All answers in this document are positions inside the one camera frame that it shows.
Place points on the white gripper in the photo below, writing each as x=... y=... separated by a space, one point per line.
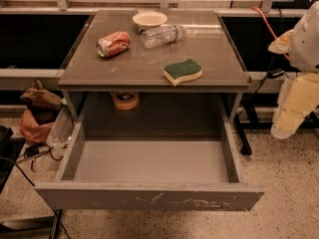
x=305 y=45

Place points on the green and yellow sponge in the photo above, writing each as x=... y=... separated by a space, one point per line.
x=181 y=72

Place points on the grey cabinet with top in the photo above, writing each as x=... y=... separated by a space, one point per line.
x=141 y=69

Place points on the open grey top drawer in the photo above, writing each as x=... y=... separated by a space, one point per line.
x=172 y=152

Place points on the black table leg stand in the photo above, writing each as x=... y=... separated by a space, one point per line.
x=248 y=119

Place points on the clear plastic water bottle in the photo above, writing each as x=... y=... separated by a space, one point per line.
x=162 y=35

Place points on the white paper bowl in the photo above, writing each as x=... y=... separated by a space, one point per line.
x=149 y=19

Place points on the roll of masking tape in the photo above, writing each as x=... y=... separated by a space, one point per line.
x=125 y=101

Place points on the crushed orange soda can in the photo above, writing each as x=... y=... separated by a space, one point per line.
x=113 y=44

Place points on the clear plastic bag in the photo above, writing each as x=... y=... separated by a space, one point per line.
x=61 y=131

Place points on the orange cloth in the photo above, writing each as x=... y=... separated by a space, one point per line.
x=31 y=130

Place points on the black stand foot bottom left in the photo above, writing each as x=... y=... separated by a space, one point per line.
x=54 y=223

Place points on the black equipment at left edge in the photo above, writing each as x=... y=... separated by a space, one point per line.
x=10 y=148

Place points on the black power adapter with cable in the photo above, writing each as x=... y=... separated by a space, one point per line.
x=35 y=151

